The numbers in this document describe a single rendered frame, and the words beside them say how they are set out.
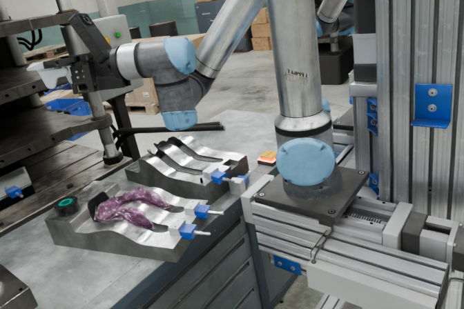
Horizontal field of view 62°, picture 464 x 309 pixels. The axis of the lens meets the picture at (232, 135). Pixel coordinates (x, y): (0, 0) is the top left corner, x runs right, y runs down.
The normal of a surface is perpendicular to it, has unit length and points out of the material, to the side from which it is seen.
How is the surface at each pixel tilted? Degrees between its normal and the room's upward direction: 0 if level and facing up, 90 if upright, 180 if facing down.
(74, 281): 0
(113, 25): 90
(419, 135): 90
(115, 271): 0
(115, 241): 90
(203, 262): 90
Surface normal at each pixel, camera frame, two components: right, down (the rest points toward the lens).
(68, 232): -0.36, 0.41
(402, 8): -0.59, 0.40
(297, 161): -0.17, 0.52
